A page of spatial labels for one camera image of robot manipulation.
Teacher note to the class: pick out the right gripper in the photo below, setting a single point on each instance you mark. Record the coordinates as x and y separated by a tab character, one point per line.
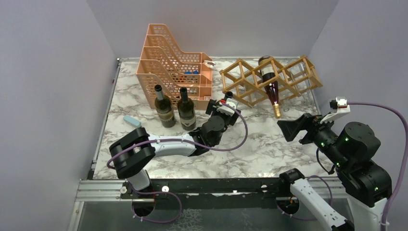
310	122

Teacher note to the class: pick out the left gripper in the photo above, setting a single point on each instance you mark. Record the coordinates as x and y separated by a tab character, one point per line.
212	110

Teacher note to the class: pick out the dark green wine bottle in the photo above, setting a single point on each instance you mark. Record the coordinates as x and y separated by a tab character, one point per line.
186	110

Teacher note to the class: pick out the red bottle gold cap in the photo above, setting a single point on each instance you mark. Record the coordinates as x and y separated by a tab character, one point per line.
271	89

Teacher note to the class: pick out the dark bottle brown label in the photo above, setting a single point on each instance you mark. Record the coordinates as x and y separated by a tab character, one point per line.
164	107

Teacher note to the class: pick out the green bottle silver cap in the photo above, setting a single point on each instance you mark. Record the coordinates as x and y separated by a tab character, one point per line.
228	95

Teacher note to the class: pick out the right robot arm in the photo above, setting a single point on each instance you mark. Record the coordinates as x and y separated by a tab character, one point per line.
367	185

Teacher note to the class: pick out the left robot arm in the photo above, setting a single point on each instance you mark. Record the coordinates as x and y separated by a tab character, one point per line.
131	153

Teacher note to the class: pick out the wooden wine rack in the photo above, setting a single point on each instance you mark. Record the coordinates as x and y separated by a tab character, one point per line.
248	81

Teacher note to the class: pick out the peach plastic file organizer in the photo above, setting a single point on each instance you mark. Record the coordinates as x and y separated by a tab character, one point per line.
163	62

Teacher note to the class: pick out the light blue eraser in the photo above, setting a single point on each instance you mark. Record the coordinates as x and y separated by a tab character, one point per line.
132	121

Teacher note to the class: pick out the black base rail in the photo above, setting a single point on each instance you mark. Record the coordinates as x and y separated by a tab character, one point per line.
213	193

